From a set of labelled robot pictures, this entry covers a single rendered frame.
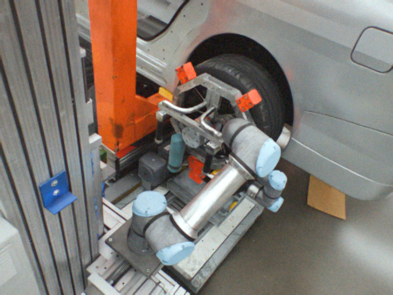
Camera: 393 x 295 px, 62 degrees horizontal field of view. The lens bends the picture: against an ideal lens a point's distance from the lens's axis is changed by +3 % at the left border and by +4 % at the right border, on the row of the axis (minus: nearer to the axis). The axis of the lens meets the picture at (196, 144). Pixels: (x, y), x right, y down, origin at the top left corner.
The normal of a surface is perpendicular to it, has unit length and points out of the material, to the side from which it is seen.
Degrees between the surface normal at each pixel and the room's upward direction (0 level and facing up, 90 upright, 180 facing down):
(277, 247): 0
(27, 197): 90
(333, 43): 90
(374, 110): 90
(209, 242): 0
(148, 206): 7
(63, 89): 90
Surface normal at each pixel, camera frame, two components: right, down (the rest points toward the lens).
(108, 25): -0.62, 0.44
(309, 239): 0.15, -0.74
